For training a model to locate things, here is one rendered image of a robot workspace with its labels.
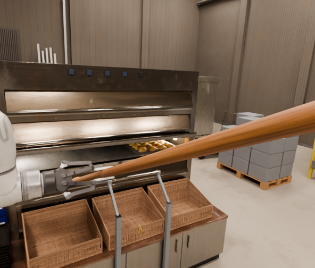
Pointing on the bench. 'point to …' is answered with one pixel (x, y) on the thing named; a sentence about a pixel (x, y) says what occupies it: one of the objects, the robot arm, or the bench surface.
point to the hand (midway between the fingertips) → (103, 173)
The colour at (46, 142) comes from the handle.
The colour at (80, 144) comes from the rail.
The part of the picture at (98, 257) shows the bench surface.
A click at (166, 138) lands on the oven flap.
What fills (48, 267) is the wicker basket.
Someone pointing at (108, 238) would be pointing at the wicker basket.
